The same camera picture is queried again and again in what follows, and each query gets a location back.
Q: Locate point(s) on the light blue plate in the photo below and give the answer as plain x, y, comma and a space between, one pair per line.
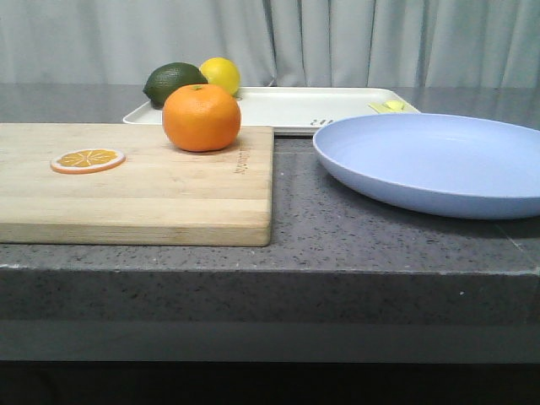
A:
452, 166

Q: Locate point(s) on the yellow lemon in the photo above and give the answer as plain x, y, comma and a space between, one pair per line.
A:
222, 72

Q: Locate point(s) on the yellow item on tray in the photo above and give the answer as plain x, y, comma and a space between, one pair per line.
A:
392, 106

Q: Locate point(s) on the cream rectangular tray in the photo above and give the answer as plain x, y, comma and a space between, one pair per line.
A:
303, 110

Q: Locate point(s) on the orange fruit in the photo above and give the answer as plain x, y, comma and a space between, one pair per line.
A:
201, 118

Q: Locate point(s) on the green lime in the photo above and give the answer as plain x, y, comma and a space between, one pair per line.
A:
164, 80

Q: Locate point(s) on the grey curtain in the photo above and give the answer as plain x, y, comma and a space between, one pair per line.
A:
489, 44

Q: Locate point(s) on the wooden cutting board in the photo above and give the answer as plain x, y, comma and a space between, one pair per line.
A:
159, 195

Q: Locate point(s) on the orange slice coaster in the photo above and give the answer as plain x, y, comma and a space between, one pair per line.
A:
86, 161

